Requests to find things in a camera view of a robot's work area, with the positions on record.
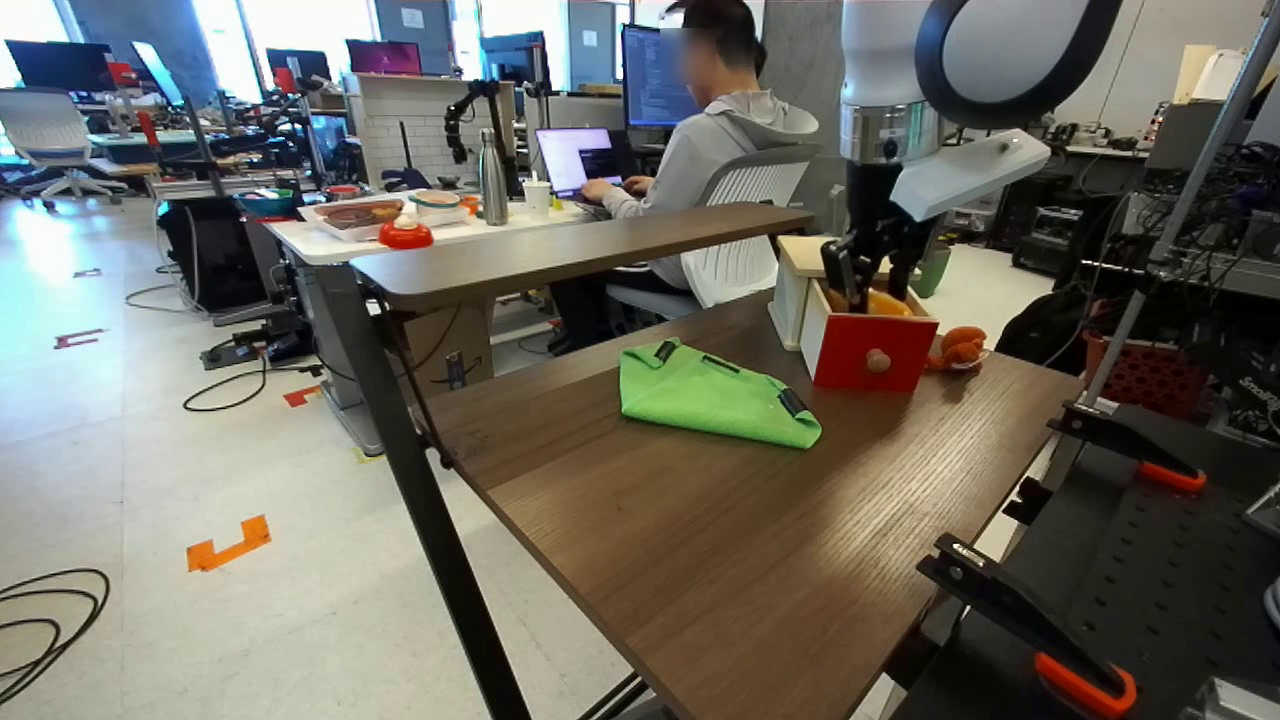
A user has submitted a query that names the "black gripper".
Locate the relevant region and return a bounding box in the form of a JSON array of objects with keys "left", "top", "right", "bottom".
[{"left": 820, "top": 163, "right": 937, "bottom": 311}]

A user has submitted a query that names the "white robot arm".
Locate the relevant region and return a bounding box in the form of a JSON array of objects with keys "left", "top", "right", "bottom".
[{"left": 823, "top": 0, "right": 1126, "bottom": 311}]

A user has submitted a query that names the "orange toy drawer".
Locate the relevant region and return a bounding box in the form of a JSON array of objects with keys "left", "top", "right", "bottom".
[{"left": 801, "top": 282, "right": 937, "bottom": 398}]

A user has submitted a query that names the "small orange toy fruit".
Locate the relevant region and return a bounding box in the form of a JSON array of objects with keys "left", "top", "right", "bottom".
[{"left": 934, "top": 326, "right": 988, "bottom": 373}]

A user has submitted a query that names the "seated person grey hoodie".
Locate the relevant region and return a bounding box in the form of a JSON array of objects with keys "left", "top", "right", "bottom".
[{"left": 550, "top": 0, "right": 820, "bottom": 358}]

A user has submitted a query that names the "green cloth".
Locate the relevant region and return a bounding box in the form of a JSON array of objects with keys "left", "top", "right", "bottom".
[{"left": 617, "top": 341, "right": 823, "bottom": 449}]

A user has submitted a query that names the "raised brown desk shelf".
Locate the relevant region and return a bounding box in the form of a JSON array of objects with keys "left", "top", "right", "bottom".
[{"left": 352, "top": 203, "right": 807, "bottom": 306}]

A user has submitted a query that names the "computer monitor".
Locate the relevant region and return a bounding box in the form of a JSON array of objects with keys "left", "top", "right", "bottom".
[{"left": 619, "top": 20, "right": 698, "bottom": 133}]

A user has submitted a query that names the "open laptop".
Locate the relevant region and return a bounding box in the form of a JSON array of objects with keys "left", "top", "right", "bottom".
[{"left": 537, "top": 128, "right": 625, "bottom": 197}]

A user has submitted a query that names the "metal water bottle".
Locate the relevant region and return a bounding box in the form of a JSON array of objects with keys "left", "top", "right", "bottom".
[{"left": 479, "top": 128, "right": 509, "bottom": 227}]

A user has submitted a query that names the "black perforated breadboard plate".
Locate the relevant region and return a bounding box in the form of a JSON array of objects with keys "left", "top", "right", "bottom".
[{"left": 891, "top": 409, "right": 1280, "bottom": 720}]

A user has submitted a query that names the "orange tape roll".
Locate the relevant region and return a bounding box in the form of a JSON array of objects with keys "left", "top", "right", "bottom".
[{"left": 375, "top": 223, "right": 431, "bottom": 254}]

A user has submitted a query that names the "orange-handled clamp, right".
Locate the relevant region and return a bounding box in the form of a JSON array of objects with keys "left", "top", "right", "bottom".
[{"left": 916, "top": 534, "right": 1141, "bottom": 720}]

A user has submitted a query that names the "orange-handled clamp,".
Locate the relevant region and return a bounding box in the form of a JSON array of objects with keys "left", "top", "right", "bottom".
[
  {"left": 916, "top": 534, "right": 1141, "bottom": 720},
  {"left": 1053, "top": 405, "right": 1209, "bottom": 495}
]

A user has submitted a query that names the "orange-handled clamp, left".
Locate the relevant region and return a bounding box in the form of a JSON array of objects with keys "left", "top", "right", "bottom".
[{"left": 1053, "top": 405, "right": 1209, "bottom": 495}]

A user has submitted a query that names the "black floor cable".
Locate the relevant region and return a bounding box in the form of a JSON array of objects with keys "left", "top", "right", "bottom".
[{"left": 0, "top": 564, "right": 117, "bottom": 708}]

